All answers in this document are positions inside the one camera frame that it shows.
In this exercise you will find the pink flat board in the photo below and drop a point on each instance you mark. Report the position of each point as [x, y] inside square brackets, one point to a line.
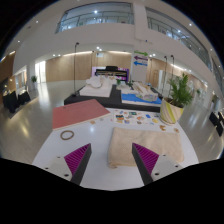
[78, 113]

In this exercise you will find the black floor lamp pole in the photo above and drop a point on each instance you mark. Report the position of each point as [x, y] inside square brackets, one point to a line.
[74, 66]
[172, 66]
[165, 73]

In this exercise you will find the sign with coloured arrows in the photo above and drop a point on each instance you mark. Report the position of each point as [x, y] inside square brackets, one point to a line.
[140, 58]

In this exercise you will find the black display platform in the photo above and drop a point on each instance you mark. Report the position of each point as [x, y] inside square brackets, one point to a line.
[113, 98]

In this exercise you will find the architectural model on blue base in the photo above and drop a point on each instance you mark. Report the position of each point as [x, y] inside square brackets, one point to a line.
[133, 98]

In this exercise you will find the sheet with colourful pictures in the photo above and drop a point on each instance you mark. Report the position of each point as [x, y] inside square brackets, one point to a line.
[133, 117]

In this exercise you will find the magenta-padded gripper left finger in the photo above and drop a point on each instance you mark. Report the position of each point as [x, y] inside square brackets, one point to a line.
[77, 160]

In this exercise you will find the black piano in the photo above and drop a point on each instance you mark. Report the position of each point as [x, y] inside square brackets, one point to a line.
[111, 71]

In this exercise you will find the white architectural model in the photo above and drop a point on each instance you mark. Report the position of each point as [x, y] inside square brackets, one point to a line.
[96, 90]

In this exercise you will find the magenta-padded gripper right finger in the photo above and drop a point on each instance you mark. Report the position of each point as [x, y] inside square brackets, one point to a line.
[146, 160]

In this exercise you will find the small background potted plant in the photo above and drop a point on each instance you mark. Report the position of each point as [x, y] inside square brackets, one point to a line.
[33, 79]

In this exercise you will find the beige towel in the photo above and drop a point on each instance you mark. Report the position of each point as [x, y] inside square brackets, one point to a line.
[150, 140]

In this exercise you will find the group of black chairs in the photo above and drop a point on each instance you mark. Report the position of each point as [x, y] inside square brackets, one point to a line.
[13, 100]
[216, 121]

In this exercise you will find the potted plant in striped pot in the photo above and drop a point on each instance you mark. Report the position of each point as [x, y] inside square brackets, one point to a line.
[170, 111]

